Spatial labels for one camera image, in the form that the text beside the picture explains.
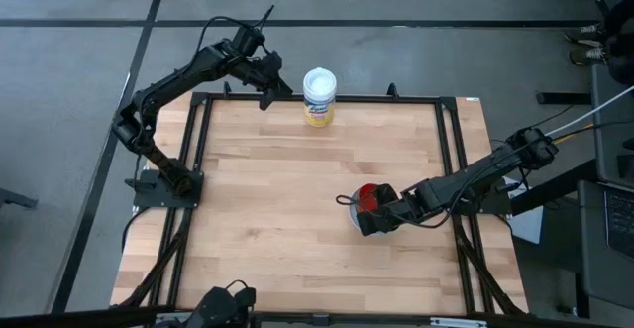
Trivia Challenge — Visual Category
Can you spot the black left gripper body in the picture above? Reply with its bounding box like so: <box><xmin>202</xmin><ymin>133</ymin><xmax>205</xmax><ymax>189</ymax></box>
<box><xmin>242</xmin><ymin>50</ymin><xmax>284</xmax><ymax>94</ymax></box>

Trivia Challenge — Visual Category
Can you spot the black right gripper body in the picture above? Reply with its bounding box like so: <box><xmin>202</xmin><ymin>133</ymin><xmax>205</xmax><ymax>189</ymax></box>
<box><xmin>355</xmin><ymin>182</ymin><xmax>413</xmax><ymax>238</ymax></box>

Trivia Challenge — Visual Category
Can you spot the red plastic bowl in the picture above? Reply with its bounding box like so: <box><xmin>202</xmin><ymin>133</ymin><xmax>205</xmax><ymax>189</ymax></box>
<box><xmin>356</xmin><ymin>182</ymin><xmax>382</xmax><ymax>214</ymax></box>

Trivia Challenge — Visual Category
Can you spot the white yellow wipes canister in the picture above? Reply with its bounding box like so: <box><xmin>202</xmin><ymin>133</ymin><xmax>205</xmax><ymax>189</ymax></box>
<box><xmin>302</xmin><ymin>66</ymin><xmax>339</xmax><ymax>129</ymax></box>

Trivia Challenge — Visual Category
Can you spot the white paper sheet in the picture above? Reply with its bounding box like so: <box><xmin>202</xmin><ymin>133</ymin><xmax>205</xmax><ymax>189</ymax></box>
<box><xmin>508</xmin><ymin>188</ymin><xmax>545</xmax><ymax>246</ymax></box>

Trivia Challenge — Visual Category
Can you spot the black floor bar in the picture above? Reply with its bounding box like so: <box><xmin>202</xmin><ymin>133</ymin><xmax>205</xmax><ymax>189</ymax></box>
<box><xmin>536</xmin><ymin>91</ymin><xmax>593</xmax><ymax>106</ymax></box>

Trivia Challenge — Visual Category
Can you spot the grey side desk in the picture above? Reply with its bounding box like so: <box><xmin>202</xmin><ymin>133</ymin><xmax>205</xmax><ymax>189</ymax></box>
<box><xmin>574</xmin><ymin>63</ymin><xmax>634</xmax><ymax>319</ymax></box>

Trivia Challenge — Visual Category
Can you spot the person's shoe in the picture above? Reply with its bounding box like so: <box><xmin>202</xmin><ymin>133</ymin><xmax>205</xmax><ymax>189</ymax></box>
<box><xmin>568</xmin><ymin>46</ymin><xmax>608</xmax><ymax>67</ymax></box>
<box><xmin>563</xmin><ymin>22</ymin><xmax>605</xmax><ymax>47</ymax></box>

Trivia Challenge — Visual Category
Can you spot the grey stand foot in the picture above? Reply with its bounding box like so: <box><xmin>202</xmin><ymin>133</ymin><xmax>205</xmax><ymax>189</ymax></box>
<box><xmin>0</xmin><ymin>186</ymin><xmax>40</xmax><ymax>210</ymax></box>

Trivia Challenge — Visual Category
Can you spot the person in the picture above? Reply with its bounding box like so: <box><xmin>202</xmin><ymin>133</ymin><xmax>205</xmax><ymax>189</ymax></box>
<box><xmin>599</xmin><ymin>0</ymin><xmax>634</xmax><ymax>86</ymax></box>

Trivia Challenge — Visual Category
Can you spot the black device with cable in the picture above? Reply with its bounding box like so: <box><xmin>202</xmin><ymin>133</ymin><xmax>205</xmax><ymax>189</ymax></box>
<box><xmin>183</xmin><ymin>278</ymin><xmax>258</xmax><ymax>328</ymax></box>

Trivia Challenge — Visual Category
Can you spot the yellow cable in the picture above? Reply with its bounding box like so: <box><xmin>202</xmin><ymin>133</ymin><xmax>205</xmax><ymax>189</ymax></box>
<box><xmin>552</xmin><ymin>123</ymin><xmax>595</xmax><ymax>147</ymax></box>

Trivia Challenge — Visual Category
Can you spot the white cable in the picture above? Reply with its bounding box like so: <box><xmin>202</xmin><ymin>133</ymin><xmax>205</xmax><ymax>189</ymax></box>
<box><xmin>544</xmin><ymin>84</ymin><xmax>634</xmax><ymax>138</ymax></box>

